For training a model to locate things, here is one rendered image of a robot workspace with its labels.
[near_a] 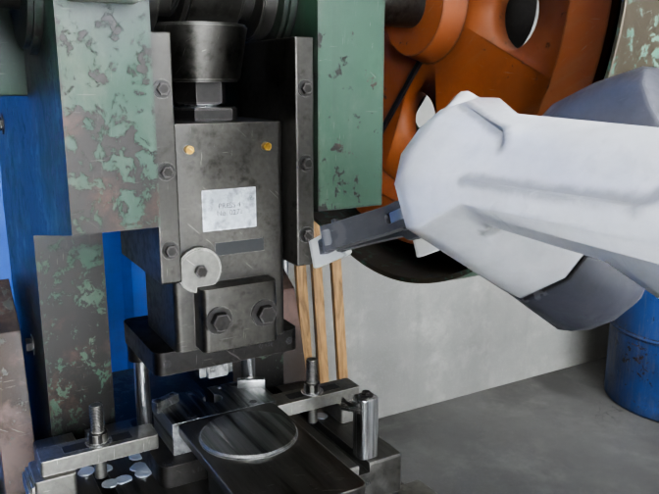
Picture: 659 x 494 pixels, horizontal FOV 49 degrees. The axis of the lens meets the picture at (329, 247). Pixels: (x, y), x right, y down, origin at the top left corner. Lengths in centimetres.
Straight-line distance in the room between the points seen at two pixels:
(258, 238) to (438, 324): 192
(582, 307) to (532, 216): 14
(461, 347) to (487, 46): 198
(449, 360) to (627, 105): 242
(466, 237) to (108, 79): 47
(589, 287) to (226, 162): 53
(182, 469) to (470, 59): 68
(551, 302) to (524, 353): 266
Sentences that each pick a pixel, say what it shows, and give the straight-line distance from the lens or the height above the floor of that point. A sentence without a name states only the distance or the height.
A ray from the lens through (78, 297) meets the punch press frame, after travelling 114.
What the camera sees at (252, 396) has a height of 78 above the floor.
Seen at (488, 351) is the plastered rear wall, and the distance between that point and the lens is 301.
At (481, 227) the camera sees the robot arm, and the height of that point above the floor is 113.
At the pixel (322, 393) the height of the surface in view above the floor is 76.
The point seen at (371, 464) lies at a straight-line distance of 104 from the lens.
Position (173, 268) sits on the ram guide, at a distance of 85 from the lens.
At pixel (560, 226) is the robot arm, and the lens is 36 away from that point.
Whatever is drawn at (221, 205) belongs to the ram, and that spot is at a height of 107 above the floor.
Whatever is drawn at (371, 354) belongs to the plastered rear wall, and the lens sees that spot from 264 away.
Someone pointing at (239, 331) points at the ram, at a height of 92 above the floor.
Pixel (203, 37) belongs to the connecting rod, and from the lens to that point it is 91.
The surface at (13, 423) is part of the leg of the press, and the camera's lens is 124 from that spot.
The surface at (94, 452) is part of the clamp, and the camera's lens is 101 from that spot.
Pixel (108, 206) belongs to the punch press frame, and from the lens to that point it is 81.
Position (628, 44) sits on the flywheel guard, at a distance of 81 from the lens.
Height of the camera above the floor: 122
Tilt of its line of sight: 13 degrees down
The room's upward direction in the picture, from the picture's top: straight up
